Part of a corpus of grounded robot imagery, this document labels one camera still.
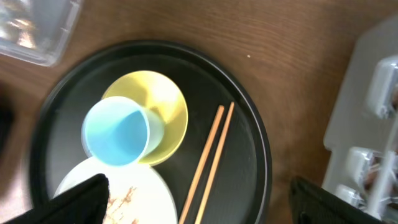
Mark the grey plate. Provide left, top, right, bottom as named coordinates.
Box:
left=54, top=157, right=178, bottom=224

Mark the clear plastic waste bin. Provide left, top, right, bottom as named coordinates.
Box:
left=1, top=0, right=84, bottom=67

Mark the blue cup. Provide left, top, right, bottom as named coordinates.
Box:
left=81, top=96, right=165, bottom=166

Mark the food scraps and rice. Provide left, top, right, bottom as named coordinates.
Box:
left=103, top=187, right=139, bottom=224

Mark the yellow bowl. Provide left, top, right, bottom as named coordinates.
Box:
left=101, top=70, right=188, bottom=166

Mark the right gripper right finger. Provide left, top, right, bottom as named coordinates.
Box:
left=289, top=176, right=382, bottom=224

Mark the grey dishwasher rack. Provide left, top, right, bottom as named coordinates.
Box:
left=322, top=16, right=397, bottom=223

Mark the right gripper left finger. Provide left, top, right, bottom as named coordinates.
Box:
left=5, top=174, right=109, bottom=224

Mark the wooden chopstick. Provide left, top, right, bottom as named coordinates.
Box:
left=178, top=105, right=224, bottom=224
left=195, top=101, right=234, bottom=224

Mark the round black serving tray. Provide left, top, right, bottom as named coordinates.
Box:
left=29, top=40, right=272, bottom=223

